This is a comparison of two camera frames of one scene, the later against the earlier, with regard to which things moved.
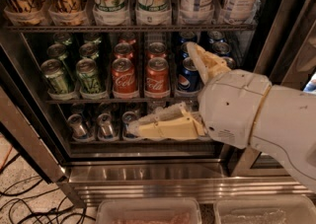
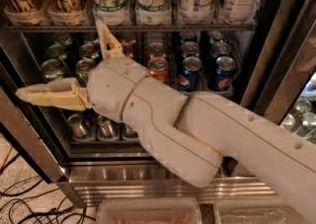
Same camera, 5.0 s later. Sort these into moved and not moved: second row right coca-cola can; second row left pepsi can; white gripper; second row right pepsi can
Moved: white gripper
Not moved: second row right coca-cola can; second row left pepsi can; second row right pepsi can
